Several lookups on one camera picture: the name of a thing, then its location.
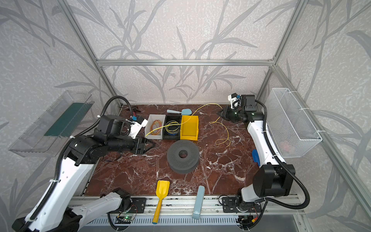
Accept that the grey perforated cable spool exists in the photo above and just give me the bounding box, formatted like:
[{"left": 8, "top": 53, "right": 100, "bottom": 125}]
[{"left": 167, "top": 140, "right": 200, "bottom": 175}]

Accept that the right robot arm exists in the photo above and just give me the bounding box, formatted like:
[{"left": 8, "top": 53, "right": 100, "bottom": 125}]
[{"left": 218, "top": 98, "right": 310, "bottom": 210}]

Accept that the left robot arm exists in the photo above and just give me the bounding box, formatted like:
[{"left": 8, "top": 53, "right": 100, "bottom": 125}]
[{"left": 12, "top": 96, "right": 155, "bottom": 232}]

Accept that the white storage bin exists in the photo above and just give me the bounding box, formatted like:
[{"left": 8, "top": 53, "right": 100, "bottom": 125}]
[{"left": 145, "top": 114, "right": 166, "bottom": 140}]

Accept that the red black hand tool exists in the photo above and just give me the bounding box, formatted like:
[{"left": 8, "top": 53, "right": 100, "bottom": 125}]
[{"left": 126, "top": 105, "right": 142, "bottom": 116}]

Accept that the yellow storage bin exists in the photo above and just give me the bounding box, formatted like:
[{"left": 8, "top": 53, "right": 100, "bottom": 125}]
[{"left": 180, "top": 116, "right": 199, "bottom": 141}]

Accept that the black storage bin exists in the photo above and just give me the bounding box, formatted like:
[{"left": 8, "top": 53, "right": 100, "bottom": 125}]
[{"left": 162, "top": 115, "right": 182, "bottom": 140}]

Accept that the yellow plastic scoop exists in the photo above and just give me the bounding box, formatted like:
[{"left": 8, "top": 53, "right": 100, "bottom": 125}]
[{"left": 152, "top": 180, "right": 170, "bottom": 224}]

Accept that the pink object in basket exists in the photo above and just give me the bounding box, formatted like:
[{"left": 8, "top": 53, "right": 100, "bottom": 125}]
[{"left": 279, "top": 141, "right": 295, "bottom": 154}]

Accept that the green circuit board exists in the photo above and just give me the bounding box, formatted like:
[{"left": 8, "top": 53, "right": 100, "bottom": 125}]
[{"left": 115, "top": 215, "right": 135, "bottom": 225}]

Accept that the light blue grey bar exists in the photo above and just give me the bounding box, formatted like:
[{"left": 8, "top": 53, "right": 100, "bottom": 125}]
[{"left": 192, "top": 186, "right": 205, "bottom": 220}]

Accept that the orange and red cable coil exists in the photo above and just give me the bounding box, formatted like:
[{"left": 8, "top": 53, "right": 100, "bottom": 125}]
[{"left": 150, "top": 119, "right": 162, "bottom": 136}]

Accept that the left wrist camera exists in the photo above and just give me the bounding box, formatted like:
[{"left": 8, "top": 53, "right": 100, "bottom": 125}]
[{"left": 129, "top": 116, "right": 148, "bottom": 139}]

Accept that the yellow and blue cable coil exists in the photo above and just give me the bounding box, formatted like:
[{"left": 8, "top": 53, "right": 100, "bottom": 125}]
[{"left": 165, "top": 120, "right": 181, "bottom": 136}]

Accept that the blue shovel wooden handle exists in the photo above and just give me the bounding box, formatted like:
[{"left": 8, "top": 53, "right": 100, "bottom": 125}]
[{"left": 252, "top": 149, "right": 260, "bottom": 167}]

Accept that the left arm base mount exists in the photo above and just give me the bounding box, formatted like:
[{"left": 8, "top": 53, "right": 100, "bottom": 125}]
[{"left": 110, "top": 197, "right": 146, "bottom": 214}]

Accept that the white wire mesh basket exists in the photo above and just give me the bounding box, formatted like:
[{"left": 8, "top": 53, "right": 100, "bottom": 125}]
[{"left": 265, "top": 88, "right": 322, "bottom": 158}]

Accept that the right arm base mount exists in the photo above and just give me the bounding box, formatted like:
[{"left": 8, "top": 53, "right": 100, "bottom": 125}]
[{"left": 218, "top": 195, "right": 262, "bottom": 214}]

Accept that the clear plastic wall tray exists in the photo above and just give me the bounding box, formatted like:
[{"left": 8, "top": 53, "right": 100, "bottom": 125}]
[{"left": 8, "top": 90, "right": 95, "bottom": 158}]

